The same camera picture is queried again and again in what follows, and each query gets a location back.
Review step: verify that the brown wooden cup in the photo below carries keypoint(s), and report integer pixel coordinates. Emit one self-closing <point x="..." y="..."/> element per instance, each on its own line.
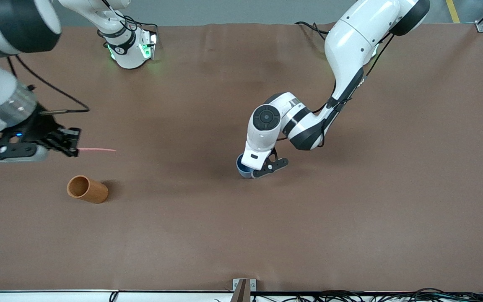
<point x="94" y="193"/>

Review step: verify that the small metal bracket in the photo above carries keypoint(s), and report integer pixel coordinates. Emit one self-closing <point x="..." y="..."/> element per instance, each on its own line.
<point x="253" y="285"/>

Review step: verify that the brown table cover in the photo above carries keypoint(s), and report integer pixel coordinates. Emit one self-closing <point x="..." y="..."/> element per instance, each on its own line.
<point x="233" y="218"/>

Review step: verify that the white table edge rail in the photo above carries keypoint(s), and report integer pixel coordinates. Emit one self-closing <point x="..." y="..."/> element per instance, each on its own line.
<point x="36" y="297"/>

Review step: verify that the pink chopstick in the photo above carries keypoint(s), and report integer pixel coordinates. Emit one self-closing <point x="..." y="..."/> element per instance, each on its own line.
<point x="97" y="149"/>

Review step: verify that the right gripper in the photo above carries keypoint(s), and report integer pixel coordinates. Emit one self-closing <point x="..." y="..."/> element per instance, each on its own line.
<point x="41" y="127"/>

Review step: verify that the brown post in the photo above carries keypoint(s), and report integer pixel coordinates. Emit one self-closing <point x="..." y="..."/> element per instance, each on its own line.
<point x="241" y="293"/>

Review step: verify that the blue cup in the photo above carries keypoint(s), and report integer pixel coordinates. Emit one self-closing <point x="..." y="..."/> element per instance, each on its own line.
<point x="245" y="173"/>

